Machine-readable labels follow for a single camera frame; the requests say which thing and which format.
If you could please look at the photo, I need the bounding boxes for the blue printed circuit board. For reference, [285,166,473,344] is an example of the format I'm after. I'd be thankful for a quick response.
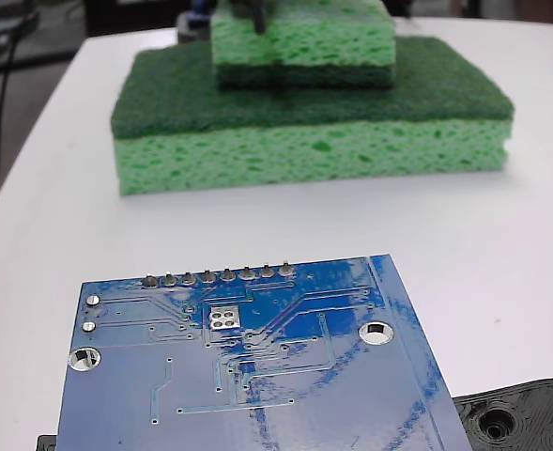
[54,253,474,451]

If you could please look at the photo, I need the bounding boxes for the small green scrub sponge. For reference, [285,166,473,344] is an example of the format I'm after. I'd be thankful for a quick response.
[209,0,397,91]

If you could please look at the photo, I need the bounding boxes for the large green scrub sponge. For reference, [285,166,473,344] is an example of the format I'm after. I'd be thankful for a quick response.
[110,36,515,197]

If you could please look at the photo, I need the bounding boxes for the thin black cable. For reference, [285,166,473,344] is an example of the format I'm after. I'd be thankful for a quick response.
[0,8,28,198]

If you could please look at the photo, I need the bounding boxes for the black plastic fixture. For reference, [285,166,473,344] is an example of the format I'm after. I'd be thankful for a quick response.
[36,375,553,451]

